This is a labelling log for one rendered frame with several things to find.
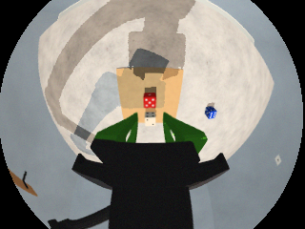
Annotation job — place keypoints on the blue die with white pips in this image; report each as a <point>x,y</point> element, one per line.
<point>210,112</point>

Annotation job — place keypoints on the red die with white pips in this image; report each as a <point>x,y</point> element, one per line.
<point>149,100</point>

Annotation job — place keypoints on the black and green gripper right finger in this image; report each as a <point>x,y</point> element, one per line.
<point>183,132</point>

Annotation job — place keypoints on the tan square mat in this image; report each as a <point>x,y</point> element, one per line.
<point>134,82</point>

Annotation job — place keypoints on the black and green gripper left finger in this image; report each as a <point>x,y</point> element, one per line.
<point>120,130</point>

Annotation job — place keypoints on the grey die with black pips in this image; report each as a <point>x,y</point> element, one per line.
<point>150,119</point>

